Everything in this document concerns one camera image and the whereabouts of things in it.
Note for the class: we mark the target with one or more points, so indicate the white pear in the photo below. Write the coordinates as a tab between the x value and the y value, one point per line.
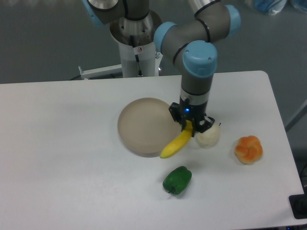
210	137

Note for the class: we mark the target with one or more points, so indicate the black device at edge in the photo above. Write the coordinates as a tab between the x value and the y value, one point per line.
299	206

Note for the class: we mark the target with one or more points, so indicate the green bell pepper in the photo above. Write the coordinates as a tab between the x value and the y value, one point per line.
178	180

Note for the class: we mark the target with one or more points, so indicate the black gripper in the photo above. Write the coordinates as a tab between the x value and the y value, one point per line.
192	108

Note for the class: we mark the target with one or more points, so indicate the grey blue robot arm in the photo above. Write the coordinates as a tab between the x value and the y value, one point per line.
190	47

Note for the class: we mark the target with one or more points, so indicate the yellow banana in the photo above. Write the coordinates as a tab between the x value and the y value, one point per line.
178	143

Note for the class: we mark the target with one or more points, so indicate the orange bread roll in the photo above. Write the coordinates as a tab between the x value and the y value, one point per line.
248	150

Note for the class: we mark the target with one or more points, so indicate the blue plastic bag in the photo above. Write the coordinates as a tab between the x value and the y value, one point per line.
269	7

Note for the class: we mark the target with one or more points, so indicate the beige round plate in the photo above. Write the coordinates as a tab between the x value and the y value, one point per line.
146	126

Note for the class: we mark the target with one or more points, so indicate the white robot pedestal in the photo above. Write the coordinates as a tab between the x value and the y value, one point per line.
136	44

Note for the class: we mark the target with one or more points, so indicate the white left support bracket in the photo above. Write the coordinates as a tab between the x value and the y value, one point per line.
101	73

